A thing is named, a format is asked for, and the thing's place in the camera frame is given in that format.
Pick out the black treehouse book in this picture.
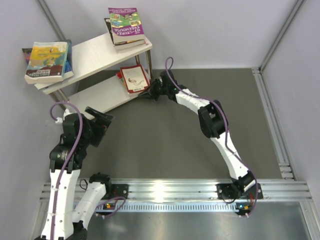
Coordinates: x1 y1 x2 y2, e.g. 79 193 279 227
104 18 116 46

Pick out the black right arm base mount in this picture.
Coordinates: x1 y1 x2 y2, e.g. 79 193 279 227
216 183 264 203

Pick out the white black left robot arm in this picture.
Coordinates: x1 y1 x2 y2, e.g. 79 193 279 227
38 103 114 240

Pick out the red Edward Tulane book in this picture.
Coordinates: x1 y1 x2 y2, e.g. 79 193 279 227
120 64 150 95

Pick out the purple storey treehouse book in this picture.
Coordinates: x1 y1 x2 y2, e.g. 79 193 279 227
108 7 145 45

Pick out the aluminium front rail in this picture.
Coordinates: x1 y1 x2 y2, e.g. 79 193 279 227
39 177 313 213

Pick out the white two-tier shelf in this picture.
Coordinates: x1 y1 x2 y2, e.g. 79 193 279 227
46 33 153 119

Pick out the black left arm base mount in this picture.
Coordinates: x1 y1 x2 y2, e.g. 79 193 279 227
102 184 129 200

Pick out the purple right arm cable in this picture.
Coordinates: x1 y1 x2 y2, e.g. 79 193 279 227
165 57 260 218

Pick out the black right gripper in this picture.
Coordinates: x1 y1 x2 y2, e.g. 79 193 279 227
139 78 170 102

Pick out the red storey treehouse book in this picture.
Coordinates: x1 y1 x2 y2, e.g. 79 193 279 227
114 40 146 53

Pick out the blue Jane Eyre book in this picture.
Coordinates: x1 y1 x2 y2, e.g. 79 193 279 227
21 39 75 90

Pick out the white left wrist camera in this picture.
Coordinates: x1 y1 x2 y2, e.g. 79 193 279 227
55 109 73 125

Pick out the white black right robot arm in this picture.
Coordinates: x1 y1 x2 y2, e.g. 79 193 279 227
138 70 259 200

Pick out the light teal paperback book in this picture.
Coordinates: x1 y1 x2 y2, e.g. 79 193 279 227
24 41 70 85

